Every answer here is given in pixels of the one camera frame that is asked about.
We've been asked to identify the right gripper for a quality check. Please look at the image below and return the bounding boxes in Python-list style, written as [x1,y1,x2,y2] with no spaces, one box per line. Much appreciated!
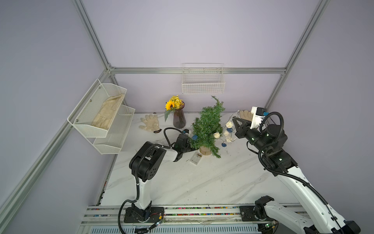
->
[234,117,270,156]

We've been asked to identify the small green christmas tree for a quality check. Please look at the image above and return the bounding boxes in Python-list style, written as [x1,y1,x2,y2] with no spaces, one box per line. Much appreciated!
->
[191,96,225,159]

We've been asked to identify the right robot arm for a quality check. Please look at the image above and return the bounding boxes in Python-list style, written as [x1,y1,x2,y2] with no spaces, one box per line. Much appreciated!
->
[232,112,361,234]

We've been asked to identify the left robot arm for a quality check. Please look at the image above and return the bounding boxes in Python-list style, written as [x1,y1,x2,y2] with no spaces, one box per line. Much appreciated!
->
[120,134,193,223]

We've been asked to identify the clear battery box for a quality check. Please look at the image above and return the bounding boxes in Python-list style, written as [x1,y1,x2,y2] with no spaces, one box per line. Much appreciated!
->
[190,151,202,165]

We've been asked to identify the cream glove right table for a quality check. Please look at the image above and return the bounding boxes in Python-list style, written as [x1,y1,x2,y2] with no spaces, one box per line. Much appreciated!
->
[239,110,253,121]

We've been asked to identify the cream glove table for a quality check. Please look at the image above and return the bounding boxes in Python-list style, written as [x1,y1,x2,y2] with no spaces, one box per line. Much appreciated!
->
[239,110,253,121]
[139,114,162,133]

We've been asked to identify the white rattan ball ornament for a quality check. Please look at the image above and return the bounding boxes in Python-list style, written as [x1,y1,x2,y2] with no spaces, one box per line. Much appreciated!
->
[226,121,233,128]

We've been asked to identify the cream glove left table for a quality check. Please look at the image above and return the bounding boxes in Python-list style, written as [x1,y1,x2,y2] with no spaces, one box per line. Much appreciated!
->
[139,114,162,133]

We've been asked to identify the yellow flowers in vase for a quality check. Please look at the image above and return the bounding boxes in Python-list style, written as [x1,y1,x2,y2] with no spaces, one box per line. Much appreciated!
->
[164,95,186,129]

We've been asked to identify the white mesh lower shelf bin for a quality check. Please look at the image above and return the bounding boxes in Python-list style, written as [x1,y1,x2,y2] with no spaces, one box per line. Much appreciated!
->
[93,105,135,155]

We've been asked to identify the white mesh shelf bin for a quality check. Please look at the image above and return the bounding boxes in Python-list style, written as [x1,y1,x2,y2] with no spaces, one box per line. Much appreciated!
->
[67,80,127,138]
[93,105,135,155]

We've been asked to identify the cream glove in bin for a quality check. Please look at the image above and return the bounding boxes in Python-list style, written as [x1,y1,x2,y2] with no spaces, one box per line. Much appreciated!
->
[92,94,125,130]

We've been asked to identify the white mesh upper shelf bin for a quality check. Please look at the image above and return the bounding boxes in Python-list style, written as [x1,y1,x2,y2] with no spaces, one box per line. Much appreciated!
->
[67,80,127,138]

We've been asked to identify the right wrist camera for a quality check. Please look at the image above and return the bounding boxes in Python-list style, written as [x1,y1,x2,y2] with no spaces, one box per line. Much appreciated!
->
[250,107,268,129]

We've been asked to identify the white wire wall basket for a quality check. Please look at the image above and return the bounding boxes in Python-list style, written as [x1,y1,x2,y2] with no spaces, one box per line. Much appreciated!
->
[182,63,226,95]

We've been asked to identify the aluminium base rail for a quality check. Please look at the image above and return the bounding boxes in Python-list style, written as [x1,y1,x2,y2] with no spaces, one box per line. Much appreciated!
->
[81,202,322,227]

